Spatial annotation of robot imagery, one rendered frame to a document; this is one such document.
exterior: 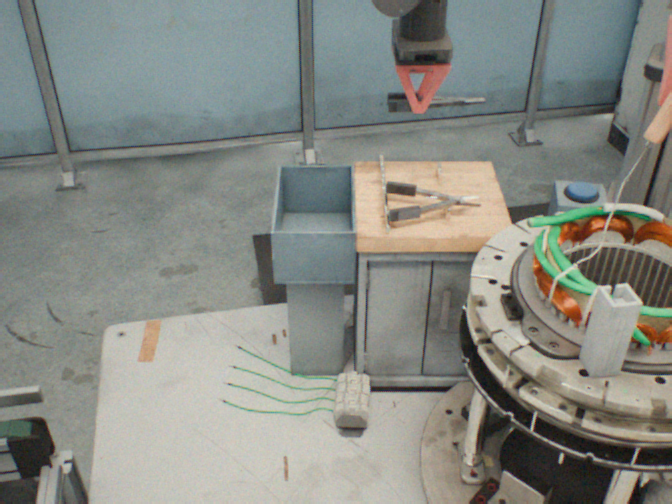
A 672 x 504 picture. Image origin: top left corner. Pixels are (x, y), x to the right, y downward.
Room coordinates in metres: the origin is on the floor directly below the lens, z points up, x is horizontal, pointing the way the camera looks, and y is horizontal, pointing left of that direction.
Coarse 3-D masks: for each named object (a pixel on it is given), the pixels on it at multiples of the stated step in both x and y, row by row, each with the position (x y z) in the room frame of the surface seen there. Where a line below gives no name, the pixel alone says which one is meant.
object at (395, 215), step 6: (390, 210) 0.76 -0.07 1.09; (396, 210) 0.76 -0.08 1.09; (402, 210) 0.76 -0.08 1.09; (408, 210) 0.76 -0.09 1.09; (414, 210) 0.76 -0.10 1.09; (420, 210) 0.77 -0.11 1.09; (390, 216) 0.76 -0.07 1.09; (396, 216) 0.76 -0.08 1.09; (402, 216) 0.76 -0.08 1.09; (408, 216) 0.76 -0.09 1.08; (414, 216) 0.76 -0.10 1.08
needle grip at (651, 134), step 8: (664, 104) 0.60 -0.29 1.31; (664, 112) 0.60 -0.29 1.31; (656, 120) 0.60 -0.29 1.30; (664, 120) 0.59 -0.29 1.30; (648, 128) 0.60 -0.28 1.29; (656, 128) 0.59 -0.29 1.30; (664, 128) 0.59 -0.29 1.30; (648, 136) 0.59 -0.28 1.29; (656, 136) 0.59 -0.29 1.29; (664, 136) 0.59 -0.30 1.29
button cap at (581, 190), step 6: (570, 186) 0.90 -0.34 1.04; (576, 186) 0.90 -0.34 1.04; (582, 186) 0.90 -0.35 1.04; (588, 186) 0.90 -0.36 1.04; (594, 186) 0.90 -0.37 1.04; (570, 192) 0.89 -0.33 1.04; (576, 192) 0.88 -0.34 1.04; (582, 192) 0.88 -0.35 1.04; (588, 192) 0.88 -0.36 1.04; (594, 192) 0.88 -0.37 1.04; (582, 198) 0.88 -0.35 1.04; (588, 198) 0.88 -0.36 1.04
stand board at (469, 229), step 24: (360, 168) 0.91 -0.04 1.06; (384, 168) 0.91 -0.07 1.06; (408, 168) 0.91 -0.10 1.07; (432, 168) 0.91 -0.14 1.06; (456, 168) 0.91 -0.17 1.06; (480, 168) 0.91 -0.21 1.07; (360, 192) 0.85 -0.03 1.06; (456, 192) 0.85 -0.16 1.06; (480, 192) 0.85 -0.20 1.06; (360, 216) 0.79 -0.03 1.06; (432, 216) 0.79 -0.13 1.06; (456, 216) 0.79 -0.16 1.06; (480, 216) 0.79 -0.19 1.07; (504, 216) 0.79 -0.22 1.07; (360, 240) 0.75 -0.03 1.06; (384, 240) 0.75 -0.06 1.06; (408, 240) 0.74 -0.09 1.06; (432, 240) 0.74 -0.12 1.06; (456, 240) 0.74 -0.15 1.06; (480, 240) 0.74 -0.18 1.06
